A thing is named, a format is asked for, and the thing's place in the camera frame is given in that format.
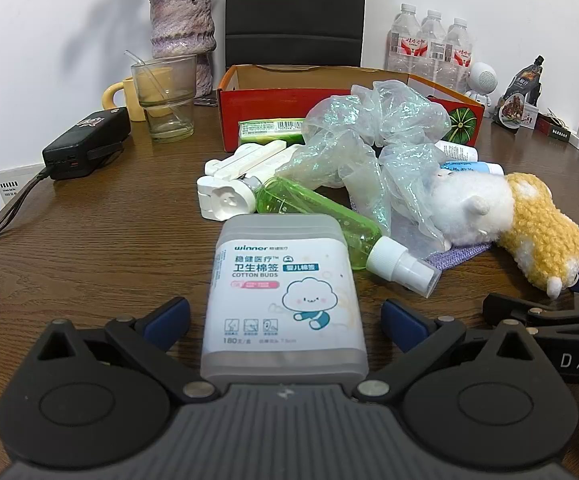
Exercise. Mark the yellow mug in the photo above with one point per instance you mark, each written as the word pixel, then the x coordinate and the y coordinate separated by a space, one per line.
pixel 128 102

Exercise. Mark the white and yellow plush toy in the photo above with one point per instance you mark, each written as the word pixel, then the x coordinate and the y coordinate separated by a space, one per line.
pixel 534 230

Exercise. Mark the wooden desktop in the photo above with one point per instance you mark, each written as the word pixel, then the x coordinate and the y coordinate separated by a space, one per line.
pixel 119 260

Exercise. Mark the dark patterned card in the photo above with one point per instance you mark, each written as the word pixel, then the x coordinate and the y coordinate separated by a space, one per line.
pixel 205 102

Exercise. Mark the white plastic clip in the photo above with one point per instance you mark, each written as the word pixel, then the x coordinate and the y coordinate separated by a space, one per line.
pixel 244 156
pixel 274 160
pixel 229 200

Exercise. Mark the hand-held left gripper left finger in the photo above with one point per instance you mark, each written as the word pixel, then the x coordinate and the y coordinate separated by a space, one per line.
pixel 165 322

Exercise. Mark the green spray bottle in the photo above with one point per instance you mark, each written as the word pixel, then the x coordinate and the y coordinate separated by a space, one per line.
pixel 319 215

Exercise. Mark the white robot speaker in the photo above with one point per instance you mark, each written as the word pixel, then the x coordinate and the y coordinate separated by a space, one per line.
pixel 480 80

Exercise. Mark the blue label tube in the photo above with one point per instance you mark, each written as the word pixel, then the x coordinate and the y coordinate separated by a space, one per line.
pixel 469 167

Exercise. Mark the dark snack pouch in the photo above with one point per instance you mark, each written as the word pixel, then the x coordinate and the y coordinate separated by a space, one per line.
pixel 517 95

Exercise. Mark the purple textured vase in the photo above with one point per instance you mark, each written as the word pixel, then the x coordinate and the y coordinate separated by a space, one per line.
pixel 182 25

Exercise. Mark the purple knitted cloth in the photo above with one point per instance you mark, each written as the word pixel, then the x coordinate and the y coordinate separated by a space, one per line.
pixel 454 256

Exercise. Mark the green packet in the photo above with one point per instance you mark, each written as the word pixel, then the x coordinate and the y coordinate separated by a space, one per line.
pixel 269 130

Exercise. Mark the black chair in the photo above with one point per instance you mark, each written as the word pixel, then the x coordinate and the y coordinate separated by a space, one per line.
pixel 294 10

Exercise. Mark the clear water bottle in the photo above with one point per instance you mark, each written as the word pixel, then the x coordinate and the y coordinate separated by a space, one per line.
pixel 405 40
pixel 433 45
pixel 458 55

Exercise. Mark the dark flat box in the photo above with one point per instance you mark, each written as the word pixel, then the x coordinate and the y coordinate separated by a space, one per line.
pixel 554 132

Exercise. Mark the white cotton buds box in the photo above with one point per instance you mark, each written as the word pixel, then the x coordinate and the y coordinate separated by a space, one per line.
pixel 279 285

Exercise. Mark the iridescent translucent plastic bag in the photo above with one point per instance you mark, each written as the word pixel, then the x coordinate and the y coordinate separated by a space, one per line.
pixel 369 125

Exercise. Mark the clear glass cup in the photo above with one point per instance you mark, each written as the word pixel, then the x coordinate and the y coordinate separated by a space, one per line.
pixel 169 120

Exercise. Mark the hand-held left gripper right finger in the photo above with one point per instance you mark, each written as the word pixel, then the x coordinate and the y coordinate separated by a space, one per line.
pixel 403 324

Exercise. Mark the glass straw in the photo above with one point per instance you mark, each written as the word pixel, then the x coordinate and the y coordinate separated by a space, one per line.
pixel 139 66

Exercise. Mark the red cardboard box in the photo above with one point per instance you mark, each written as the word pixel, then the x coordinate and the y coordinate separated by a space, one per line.
pixel 269 105

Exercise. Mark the white tube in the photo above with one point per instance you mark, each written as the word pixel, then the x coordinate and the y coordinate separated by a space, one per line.
pixel 457 151

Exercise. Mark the black power bank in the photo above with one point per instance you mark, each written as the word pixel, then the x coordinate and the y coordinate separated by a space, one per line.
pixel 84 145

